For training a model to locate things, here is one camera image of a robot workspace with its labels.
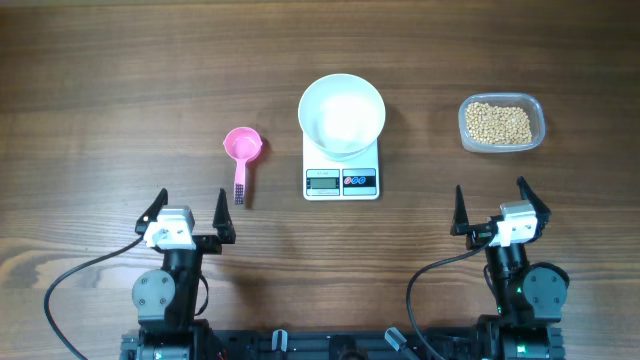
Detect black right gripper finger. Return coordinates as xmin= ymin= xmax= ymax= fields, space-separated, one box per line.
xmin=516 ymin=176 xmax=552 ymax=235
xmin=450 ymin=185 xmax=469 ymax=236

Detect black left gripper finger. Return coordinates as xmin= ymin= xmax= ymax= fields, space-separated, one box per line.
xmin=212 ymin=188 xmax=236 ymax=244
xmin=135 ymin=188 xmax=168 ymax=235

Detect pink plastic measuring scoop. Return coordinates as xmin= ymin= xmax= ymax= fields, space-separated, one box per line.
xmin=223 ymin=127 xmax=263 ymax=205

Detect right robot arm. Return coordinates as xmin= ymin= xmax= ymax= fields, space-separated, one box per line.
xmin=439 ymin=177 xmax=570 ymax=359

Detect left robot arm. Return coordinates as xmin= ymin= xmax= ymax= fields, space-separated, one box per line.
xmin=120 ymin=189 xmax=236 ymax=360

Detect white digital kitchen scale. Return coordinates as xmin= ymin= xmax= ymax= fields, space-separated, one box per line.
xmin=302 ymin=136 xmax=381 ymax=201

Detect white bowl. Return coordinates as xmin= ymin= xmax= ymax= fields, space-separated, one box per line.
xmin=297 ymin=73 xmax=386 ymax=159

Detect clear plastic container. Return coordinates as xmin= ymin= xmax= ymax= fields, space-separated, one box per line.
xmin=458 ymin=93 xmax=546 ymax=153

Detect soybeans pile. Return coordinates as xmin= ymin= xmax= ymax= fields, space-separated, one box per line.
xmin=465 ymin=102 xmax=532 ymax=145

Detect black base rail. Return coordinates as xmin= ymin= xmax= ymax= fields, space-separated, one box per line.
xmin=207 ymin=327 xmax=490 ymax=360

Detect left black cable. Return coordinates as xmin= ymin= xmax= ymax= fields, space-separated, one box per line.
xmin=43 ymin=234 xmax=146 ymax=360

